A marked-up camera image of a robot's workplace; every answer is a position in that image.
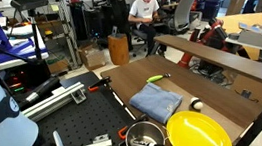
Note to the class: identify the folded blue towel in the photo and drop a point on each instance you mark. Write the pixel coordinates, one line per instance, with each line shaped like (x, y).
(156, 101)

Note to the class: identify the long orange black clamp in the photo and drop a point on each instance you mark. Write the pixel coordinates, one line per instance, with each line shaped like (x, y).
(94, 88)

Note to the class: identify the open cardboard box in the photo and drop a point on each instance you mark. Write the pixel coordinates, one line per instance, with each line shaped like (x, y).
(92, 58)

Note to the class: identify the stainless steel pot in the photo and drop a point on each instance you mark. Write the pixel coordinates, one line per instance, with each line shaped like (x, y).
(145, 132)

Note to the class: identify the short orange black clamp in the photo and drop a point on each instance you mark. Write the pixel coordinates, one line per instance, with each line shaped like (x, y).
(122, 133)

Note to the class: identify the black perforated breadboard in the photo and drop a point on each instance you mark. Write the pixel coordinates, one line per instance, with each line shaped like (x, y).
(88, 118)

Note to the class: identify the seated person in white shirt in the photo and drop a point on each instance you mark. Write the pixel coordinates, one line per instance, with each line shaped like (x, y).
(144, 9)

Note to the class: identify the white and black ball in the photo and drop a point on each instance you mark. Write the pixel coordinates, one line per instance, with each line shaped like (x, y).
(196, 104)

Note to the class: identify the grey office chair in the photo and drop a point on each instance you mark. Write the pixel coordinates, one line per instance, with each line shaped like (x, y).
(183, 12)

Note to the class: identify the black cylindrical tool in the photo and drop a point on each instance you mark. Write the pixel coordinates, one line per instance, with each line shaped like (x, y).
(43, 89)

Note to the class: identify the yellow plastic plate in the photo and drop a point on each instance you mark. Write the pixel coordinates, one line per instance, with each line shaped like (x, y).
(198, 138)

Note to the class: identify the tan wooden board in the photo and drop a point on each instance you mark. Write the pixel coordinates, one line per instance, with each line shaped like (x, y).
(241, 21)

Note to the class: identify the printed cardboard box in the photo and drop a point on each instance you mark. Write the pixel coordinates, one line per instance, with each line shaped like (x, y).
(256, 90)

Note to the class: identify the metal frame rack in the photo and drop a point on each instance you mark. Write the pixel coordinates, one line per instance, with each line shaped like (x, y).
(71, 42)

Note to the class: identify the long aluminium extrusion rail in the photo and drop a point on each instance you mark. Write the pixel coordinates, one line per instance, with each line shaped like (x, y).
(53, 102)

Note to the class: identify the black camera on tripod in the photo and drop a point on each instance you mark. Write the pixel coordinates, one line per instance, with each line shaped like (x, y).
(28, 2)

